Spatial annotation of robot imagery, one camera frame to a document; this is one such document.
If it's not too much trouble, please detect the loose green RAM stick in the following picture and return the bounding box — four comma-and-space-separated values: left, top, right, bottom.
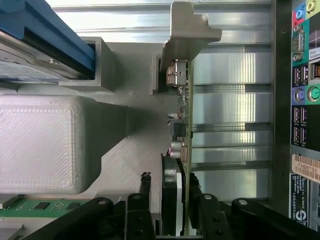
0, 197, 101, 219

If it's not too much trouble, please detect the grey printed parts rack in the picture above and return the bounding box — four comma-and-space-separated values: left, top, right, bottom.
0, 36, 191, 240

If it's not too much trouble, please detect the computer case rear panel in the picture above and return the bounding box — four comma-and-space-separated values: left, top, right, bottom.
270, 0, 320, 230

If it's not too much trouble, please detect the hard disk with blue bracket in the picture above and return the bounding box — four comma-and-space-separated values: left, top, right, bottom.
0, 0, 98, 84

